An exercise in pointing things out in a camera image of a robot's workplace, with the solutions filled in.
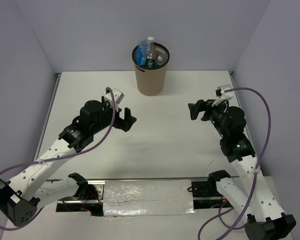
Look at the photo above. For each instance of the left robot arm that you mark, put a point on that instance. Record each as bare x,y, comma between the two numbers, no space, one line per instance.
23,192

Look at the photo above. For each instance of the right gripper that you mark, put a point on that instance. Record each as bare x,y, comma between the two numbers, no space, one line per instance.
201,105

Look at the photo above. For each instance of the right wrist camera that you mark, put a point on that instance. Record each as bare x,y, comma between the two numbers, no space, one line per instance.
223,94

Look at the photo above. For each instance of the silver foil tape sheet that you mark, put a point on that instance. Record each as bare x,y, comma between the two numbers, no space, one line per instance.
147,198

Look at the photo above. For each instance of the green label bottle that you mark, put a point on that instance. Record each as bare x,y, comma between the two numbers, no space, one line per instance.
150,61

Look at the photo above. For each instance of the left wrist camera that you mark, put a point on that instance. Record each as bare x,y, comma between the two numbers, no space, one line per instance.
114,98

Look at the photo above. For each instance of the brown paper bin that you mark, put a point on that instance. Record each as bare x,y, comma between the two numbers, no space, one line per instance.
150,81

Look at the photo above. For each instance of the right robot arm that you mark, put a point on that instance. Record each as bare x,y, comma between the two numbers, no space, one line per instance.
262,215

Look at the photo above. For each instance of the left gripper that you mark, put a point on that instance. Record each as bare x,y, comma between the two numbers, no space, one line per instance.
125,124

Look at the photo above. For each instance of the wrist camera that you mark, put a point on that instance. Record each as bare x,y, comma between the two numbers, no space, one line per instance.
223,94
114,98

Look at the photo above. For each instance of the aluminium rail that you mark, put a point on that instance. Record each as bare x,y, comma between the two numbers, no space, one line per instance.
204,178

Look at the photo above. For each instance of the small bottle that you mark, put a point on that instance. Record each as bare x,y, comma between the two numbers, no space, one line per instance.
160,60

